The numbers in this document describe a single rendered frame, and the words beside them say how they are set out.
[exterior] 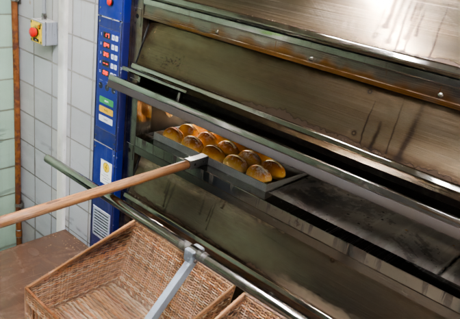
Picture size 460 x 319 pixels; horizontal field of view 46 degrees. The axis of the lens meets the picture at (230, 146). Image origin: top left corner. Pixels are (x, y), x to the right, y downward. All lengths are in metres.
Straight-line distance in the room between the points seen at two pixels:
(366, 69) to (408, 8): 0.18
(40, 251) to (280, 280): 1.17
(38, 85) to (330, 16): 1.58
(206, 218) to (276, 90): 0.57
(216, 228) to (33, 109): 1.23
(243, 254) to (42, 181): 1.31
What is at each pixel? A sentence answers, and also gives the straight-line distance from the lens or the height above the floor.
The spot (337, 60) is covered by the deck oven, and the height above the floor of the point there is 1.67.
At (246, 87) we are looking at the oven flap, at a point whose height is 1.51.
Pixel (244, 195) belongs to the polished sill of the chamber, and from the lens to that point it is 1.78.
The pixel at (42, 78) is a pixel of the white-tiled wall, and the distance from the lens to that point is 2.65.
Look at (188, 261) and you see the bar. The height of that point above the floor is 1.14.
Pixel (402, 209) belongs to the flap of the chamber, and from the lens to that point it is 1.31.
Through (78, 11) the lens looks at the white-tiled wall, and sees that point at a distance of 2.34.
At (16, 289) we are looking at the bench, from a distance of 2.32.
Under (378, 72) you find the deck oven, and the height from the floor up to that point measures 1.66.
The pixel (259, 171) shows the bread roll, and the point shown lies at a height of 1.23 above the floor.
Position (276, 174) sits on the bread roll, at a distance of 1.87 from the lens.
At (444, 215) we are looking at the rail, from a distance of 1.28.
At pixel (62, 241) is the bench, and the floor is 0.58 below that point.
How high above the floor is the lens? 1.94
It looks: 21 degrees down
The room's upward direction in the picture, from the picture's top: 8 degrees clockwise
